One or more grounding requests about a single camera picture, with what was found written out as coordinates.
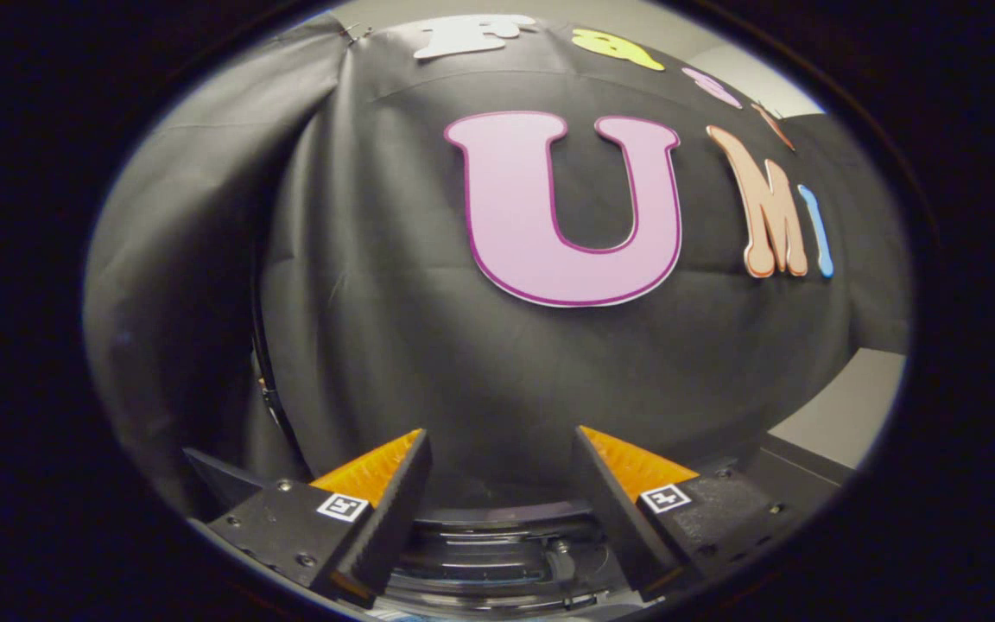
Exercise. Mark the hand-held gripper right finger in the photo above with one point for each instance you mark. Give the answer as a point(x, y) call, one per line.
point(618, 518)

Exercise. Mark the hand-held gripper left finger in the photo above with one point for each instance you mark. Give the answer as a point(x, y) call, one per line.
point(394, 527)

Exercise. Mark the white cabinet with dark top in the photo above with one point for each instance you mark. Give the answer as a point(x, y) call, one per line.
point(843, 406)

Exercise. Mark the small metal clip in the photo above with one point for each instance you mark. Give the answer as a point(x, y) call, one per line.
point(351, 33)

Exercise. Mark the black backdrop cloth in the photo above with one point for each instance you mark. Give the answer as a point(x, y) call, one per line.
point(377, 345)

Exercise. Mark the grey washing machine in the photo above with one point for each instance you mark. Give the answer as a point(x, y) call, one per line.
point(497, 566)

